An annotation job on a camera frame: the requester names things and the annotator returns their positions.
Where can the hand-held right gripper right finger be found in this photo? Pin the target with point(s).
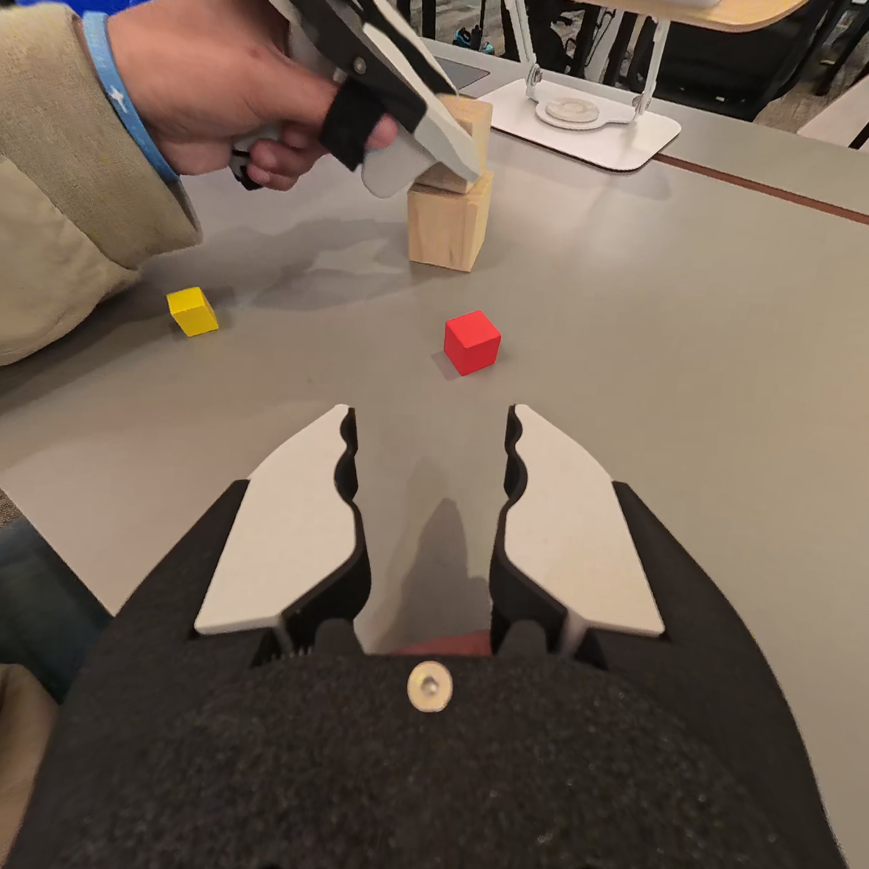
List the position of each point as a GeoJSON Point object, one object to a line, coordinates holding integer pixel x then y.
{"type": "Point", "coordinates": [584, 543]}

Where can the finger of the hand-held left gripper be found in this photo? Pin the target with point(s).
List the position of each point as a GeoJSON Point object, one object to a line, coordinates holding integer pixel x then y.
{"type": "Point", "coordinates": [408, 48]}
{"type": "Point", "coordinates": [448, 143]}

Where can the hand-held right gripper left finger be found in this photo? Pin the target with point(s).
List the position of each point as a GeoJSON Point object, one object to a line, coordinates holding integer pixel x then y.
{"type": "Point", "coordinates": [279, 543]}

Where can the medium wooden cube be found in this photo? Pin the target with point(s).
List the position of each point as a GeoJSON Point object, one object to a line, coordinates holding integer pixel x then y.
{"type": "Point", "coordinates": [473, 125]}

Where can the large wooden cube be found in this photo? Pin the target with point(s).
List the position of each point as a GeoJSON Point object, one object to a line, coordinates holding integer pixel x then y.
{"type": "Point", "coordinates": [448, 224]}

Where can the red wooden cube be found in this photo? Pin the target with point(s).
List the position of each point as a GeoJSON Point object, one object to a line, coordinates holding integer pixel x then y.
{"type": "Point", "coordinates": [471, 342]}

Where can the yellow wooden cube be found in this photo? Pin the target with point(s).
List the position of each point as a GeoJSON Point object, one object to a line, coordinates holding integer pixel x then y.
{"type": "Point", "coordinates": [193, 312]}

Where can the person's left hand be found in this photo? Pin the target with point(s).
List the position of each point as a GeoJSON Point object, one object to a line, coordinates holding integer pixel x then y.
{"type": "Point", "coordinates": [217, 82]}

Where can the white folding stand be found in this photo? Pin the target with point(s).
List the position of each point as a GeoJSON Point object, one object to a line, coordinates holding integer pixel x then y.
{"type": "Point", "coordinates": [598, 129]}

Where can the blue wristband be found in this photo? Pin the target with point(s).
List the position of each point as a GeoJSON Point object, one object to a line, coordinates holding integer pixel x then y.
{"type": "Point", "coordinates": [129, 102]}

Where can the black office chair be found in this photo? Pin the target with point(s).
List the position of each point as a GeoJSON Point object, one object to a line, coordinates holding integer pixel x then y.
{"type": "Point", "coordinates": [720, 68]}

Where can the wooden display board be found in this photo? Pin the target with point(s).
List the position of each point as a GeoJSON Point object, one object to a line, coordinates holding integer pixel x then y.
{"type": "Point", "coordinates": [733, 14]}

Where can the white slanted panel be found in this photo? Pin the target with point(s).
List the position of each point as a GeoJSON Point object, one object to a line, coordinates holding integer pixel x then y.
{"type": "Point", "coordinates": [839, 120]}

